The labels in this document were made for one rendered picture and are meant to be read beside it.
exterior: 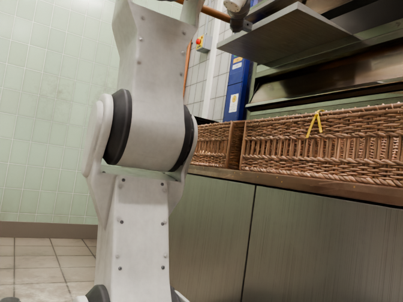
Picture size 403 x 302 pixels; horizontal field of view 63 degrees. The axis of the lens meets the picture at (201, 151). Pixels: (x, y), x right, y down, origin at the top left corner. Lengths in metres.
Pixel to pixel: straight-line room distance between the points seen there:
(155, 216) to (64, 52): 1.94
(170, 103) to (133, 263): 0.29
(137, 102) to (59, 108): 1.80
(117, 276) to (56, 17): 2.10
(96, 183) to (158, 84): 0.21
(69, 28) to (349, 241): 2.19
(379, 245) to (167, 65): 0.49
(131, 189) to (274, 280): 0.38
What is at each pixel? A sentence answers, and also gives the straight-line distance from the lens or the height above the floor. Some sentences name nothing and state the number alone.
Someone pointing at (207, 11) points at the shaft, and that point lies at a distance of 1.41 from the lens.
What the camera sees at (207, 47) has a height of 1.43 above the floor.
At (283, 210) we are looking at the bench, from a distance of 0.77.
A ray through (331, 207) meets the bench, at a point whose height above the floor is 0.53.
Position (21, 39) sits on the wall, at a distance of 2.44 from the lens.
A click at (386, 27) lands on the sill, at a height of 1.16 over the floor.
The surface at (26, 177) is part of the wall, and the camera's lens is 2.36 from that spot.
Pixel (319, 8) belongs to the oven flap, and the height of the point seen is 1.36.
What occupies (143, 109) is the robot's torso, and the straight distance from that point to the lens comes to 0.59.
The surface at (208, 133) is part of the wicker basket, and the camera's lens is 1.18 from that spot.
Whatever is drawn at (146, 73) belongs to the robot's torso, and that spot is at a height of 0.73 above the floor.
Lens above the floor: 0.56
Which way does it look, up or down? 3 degrees up
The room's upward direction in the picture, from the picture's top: 8 degrees clockwise
